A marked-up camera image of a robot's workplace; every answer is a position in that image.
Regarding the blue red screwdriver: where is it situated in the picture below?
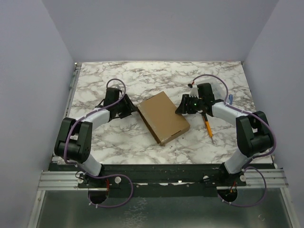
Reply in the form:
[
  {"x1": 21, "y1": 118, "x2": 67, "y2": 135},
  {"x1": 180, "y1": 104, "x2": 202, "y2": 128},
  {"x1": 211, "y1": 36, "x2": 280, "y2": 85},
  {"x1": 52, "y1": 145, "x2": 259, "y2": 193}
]
[{"x1": 228, "y1": 94, "x2": 233, "y2": 105}]

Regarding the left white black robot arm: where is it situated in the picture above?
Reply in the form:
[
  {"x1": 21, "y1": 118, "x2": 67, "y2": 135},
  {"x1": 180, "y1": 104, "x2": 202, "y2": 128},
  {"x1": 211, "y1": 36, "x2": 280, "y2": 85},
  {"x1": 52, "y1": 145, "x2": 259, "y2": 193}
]
[{"x1": 54, "y1": 87, "x2": 138, "y2": 188}]

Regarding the clear plastic parts box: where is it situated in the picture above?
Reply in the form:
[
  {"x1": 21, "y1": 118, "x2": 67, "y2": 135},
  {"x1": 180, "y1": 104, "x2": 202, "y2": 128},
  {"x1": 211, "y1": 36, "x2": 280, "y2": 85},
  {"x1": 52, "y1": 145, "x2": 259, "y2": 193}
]
[{"x1": 210, "y1": 82, "x2": 226, "y2": 100}]

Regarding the orange utility knife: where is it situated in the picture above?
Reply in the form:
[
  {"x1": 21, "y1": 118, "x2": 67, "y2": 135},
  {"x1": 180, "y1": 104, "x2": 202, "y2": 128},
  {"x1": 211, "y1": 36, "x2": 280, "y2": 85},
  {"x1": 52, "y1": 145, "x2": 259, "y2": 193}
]
[{"x1": 201, "y1": 113, "x2": 214, "y2": 144}]

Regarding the aluminium frame rail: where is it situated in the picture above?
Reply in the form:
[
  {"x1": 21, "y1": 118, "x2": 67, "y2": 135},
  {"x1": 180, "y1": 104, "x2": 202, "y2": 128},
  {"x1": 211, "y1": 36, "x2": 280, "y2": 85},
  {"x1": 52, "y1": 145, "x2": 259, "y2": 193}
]
[{"x1": 39, "y1": 164, "x2": 288, "y2": 189}]

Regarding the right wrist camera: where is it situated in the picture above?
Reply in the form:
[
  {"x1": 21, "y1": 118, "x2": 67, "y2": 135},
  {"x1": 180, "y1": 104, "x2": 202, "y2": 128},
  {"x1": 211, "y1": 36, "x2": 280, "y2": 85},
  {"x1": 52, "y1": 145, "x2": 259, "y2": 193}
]
[{"x1": 188, "y1": 81, "x2": 199, "y2": 97}]

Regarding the brown cardboard express box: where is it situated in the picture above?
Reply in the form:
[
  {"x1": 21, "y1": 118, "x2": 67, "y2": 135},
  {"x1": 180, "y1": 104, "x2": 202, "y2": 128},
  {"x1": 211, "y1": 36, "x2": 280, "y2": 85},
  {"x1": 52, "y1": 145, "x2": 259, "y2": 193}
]
[{"x1": 137, "y1": 92, "x2": 190, "y2": 146}]

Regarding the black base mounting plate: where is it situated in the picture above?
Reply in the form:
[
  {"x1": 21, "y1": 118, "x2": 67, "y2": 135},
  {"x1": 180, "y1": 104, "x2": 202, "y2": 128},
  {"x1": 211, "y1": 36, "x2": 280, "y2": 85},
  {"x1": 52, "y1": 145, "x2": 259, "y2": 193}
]
[{"x1": 42, "y1": 164, "x2": 246, "y2": 198}]

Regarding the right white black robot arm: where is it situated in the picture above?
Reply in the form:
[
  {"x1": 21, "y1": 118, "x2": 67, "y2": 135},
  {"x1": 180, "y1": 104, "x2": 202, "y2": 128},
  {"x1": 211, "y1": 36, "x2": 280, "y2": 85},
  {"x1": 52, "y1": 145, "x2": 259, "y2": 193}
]
[{"x1": 175, "y1": 82, "x2": 276, "y2": 186}]

